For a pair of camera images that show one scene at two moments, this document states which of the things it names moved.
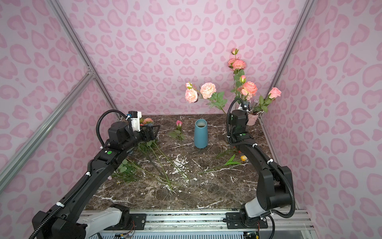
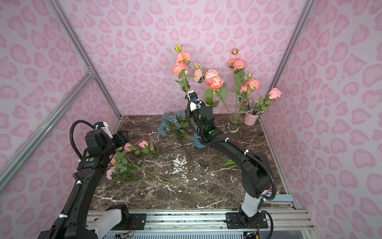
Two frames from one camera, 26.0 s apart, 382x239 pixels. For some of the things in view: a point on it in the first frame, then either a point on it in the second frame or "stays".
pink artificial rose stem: [274, 93] stays
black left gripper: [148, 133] to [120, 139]
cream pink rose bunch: [128, 171] stays
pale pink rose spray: [207, 91] to [200, 75]
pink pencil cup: [252, 119] stays
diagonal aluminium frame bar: [84, 81] stays
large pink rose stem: [146, 121] to [217, 90]
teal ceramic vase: [201, 140] stays
